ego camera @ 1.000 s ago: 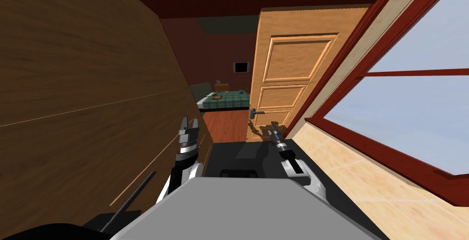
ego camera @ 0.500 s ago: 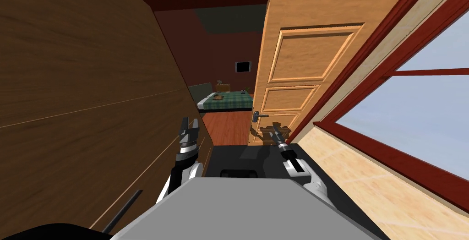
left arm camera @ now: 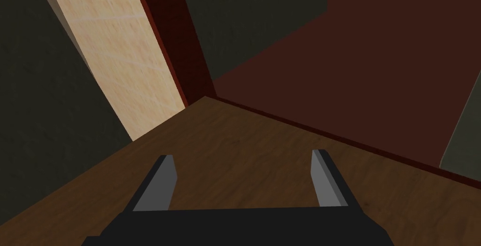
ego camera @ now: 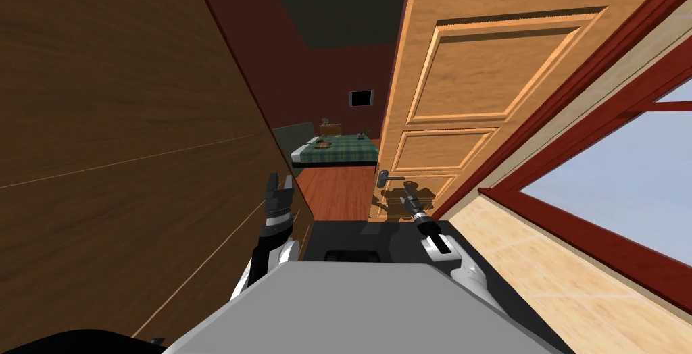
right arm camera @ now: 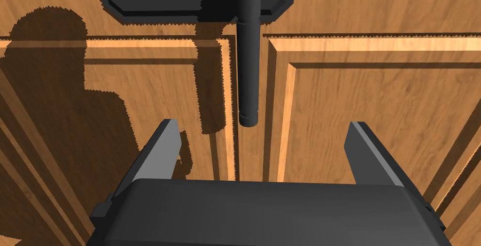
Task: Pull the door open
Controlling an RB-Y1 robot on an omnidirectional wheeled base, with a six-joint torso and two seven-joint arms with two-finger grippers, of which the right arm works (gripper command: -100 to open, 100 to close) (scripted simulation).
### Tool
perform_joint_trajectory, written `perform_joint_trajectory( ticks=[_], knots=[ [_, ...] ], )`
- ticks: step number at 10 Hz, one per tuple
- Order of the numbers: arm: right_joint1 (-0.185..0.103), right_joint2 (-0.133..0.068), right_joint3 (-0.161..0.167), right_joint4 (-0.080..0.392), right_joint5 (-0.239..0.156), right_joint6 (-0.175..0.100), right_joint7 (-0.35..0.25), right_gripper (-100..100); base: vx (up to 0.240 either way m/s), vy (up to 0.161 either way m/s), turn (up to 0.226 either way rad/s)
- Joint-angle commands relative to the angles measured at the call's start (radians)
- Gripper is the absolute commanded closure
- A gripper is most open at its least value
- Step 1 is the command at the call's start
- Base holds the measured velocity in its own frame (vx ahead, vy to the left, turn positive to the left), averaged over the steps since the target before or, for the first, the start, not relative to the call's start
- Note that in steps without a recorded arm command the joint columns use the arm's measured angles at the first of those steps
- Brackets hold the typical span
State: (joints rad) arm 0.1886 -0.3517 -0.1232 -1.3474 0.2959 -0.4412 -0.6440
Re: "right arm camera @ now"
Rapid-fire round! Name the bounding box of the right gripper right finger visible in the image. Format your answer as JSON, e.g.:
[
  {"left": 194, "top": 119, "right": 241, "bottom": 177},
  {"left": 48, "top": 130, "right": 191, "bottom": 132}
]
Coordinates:
[{"left": 343, "top": 121, "right": 406, "bottom": 188}]

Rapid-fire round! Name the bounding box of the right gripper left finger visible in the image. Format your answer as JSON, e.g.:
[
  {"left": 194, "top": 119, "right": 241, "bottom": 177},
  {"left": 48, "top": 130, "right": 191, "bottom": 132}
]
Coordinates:
[{"left": 114, "top": 118, "right": 182, "bottom": 198}]

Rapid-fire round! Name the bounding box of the brown wooden door leaf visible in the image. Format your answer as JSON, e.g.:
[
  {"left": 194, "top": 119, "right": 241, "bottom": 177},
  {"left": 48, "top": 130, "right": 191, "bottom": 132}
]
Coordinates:
[{"left": 0, "top": 0, "right": 481, "bottom": 246}]

